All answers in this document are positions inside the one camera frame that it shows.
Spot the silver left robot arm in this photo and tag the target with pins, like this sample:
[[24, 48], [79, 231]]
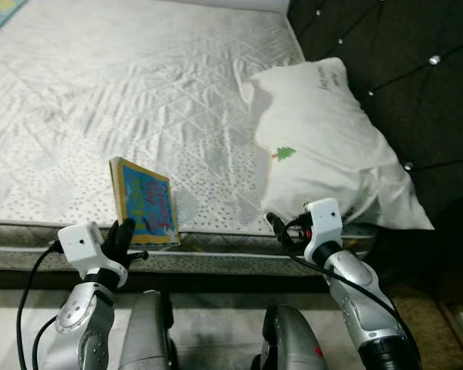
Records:
[[81, 316]]

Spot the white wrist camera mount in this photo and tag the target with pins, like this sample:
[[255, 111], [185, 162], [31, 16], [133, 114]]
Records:
[[324, 220], [81, 243]]

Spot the silver left robot leg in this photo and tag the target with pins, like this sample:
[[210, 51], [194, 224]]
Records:
[[147, 339]]

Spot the brown floor mat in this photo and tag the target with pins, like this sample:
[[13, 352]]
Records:
[[432, 331]]

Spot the silver robot leg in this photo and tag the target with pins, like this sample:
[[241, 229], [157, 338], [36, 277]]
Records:
[[147, 339], [289, 347]]

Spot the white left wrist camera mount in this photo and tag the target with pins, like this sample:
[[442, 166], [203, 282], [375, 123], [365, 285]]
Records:
[[81, 243]]

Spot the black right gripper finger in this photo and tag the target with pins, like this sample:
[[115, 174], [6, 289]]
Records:
[[278, 230]]

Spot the black tufted headboard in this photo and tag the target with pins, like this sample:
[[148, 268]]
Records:
[[417, 92]]

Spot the white pillow with tree print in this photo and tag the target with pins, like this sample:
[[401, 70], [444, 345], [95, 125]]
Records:
[[316, 123]]

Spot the colourful children's board book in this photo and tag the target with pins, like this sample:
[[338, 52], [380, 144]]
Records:
[[143, 200]]

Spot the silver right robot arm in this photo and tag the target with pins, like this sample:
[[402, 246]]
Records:
[[355, 285]]

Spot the white dotted mattress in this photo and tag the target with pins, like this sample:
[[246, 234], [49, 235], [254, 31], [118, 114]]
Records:
[[139, 92]]

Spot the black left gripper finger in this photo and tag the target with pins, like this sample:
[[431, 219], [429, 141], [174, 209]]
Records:
[[126, 235]]

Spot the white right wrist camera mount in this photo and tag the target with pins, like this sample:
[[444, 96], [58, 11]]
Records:
[[324, 220]]

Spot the silver right robot leg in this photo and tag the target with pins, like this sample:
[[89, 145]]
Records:
[[289, 347]]

